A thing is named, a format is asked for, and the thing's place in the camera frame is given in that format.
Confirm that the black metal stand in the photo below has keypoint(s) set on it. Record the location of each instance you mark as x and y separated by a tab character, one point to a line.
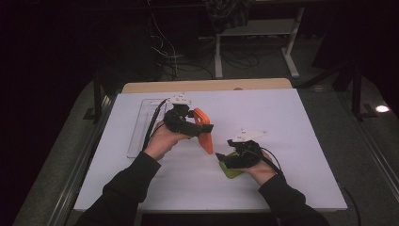
356	94
97	100

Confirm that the metal floor rail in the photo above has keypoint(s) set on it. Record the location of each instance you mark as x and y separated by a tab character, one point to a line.
376	163
78	175

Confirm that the white metal desk frame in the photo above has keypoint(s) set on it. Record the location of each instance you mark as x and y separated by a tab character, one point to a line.
257	27

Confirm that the dark hanging cloth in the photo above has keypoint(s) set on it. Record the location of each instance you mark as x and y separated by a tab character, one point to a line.
229	12

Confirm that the orange phone case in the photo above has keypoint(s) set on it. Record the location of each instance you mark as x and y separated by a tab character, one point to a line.
206	144

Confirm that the clear plastic rack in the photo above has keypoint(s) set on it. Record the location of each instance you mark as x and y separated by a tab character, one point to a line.
139	132

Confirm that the green cartoon phone case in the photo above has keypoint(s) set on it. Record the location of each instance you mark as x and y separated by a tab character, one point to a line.
230	173

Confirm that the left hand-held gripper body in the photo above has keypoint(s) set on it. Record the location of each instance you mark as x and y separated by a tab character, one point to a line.
182	124

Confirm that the person's left hand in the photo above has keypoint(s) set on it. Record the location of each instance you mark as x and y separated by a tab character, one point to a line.
161	141

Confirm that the white table board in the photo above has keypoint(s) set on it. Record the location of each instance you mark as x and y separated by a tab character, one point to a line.
266	109

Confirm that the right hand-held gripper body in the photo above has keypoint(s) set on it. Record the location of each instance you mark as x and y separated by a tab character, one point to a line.
247	157

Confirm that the person's right hand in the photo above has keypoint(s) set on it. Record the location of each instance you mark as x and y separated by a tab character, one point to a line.
260	174

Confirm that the wooden table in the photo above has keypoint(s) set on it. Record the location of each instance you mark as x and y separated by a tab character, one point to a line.
204	85

